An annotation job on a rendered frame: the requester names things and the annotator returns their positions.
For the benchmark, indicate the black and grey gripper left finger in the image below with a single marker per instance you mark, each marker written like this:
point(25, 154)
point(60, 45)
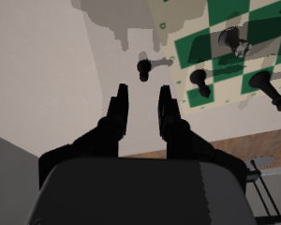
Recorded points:
point(101, 141)

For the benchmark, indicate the green and cream chessboard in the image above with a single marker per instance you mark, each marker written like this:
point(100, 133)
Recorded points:
point(189, 31)

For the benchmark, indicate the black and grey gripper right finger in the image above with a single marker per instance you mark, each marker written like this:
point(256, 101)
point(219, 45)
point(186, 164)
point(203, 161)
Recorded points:
point(183, 143)

